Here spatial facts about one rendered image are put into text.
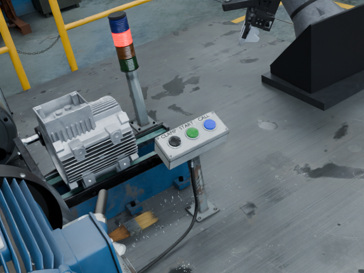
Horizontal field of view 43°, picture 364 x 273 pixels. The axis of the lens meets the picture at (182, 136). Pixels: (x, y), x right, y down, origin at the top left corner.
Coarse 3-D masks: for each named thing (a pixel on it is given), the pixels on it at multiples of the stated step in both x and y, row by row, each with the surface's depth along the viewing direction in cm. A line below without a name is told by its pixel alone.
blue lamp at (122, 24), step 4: (108, 20) 145; (112, 20) 143; (116, 20) 142; (120, 20) 143; (124, 20) 144; (112, 24) 144; (116, 24) 143; (120, 24) 143; (124, 24) 144; (128, 24) 146; (112, 28) 145; (116, 28) 144; (120, 28) 144; (124, 28) 144; (128, 28) 146; (112, 32) 146; (116, 32) 145; (120, 32) 145
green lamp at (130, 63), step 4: (120, 60) 151; (124, 60) 150; (128, 60) 150; (132, 60) 151; (136, 60) 153; (120, 64) 152; (124, 64) 151; (128, 64) 151; (132, 64) 151; (136, 64) 153; (124, 68) 152; (128, 68) 152; (132, 68) 152
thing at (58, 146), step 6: (120, 114) 117; (126, 114) 118; (120, 120) 117; (126, 120) 117; (54, 144) 111; (60, 144) 111; (60, 150) 111; (132, 156) 124; (138, 156) 124; (72, 186) 117; (78, 186) 118
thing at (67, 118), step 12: (72, 96) 119; (48, 108) 118; (60, 108) 120; (72, 108) 116; (84, 108) 113; (48, 120) 110; (60, 120) 111; (72, 120) 112; (84, 120) 114; (48, 132) 110; (60, 132) 112; (72, 132) 114; (84, 132) 115
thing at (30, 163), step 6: (18, 138) 128; (18, 144) 125; (24, 144) 127; (18, 150) 123; (24, 150) 122; (24, 156) 120; (30, 156) 119; (30, 162) 117; (30, 168) 114; (36, 168) 114; (36, 174) 112; (42, 174) 112
